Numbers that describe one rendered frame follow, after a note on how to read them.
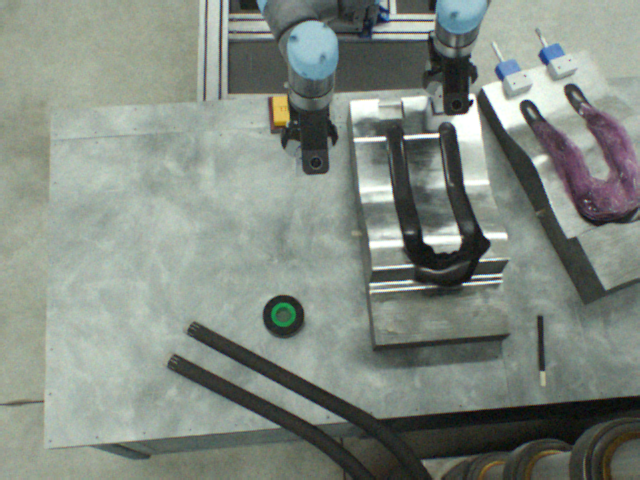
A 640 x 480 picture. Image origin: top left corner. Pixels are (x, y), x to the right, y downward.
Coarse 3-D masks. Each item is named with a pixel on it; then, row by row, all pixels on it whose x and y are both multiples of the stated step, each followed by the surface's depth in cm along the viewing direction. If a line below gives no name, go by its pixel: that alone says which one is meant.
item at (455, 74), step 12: (444, 60) 137; (444, 72) 138; (456, 72) 138; (468, 72) 138; (444, 84) 139; (456, 84) 138; (468, 84) 138; (444, 96) 139; (456, 96) 139; (468, 96) 139; (444, 108) 140; (456, 108) 140; (468, 108) 140
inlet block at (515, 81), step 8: (496, 48) 168; (496, 56) 168; (496, 64) 166; (504, 64) 166; (512, 64) 166; (496, 72) 167; (504, 72) 165; (512, 72) 165; (520, 72) 164; (504, 80) 164; (512, 80) 163; (520, 80) 163; (528, 80) 163; (512, 88) 162; (520, 88) 163; (528, 88) 165; (512, 96) 165
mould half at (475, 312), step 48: (384, 144) 156; (432, 144) 157; (480, 144) 157; (384, 192) 153; (432, 192) 153; (480, 192) 154; (384, 240) 145; (432, 240) 145; (384, 288) 149; (432, 288) 150; (480, 288) 150; (384, 336) 146; (432, 336) 147; (480, 336) 147
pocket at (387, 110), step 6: (378, 102) 159; (390, 102) 161; (396, 102) 161; (402, 102) 160; (378, 108) 161; (384, 108) 161; (390, 108) 162; (396, 108) 162; (402, 108) 161; (384, 114) 161; (390, 114) 161; (396, 114) 161; (402, 114) 161
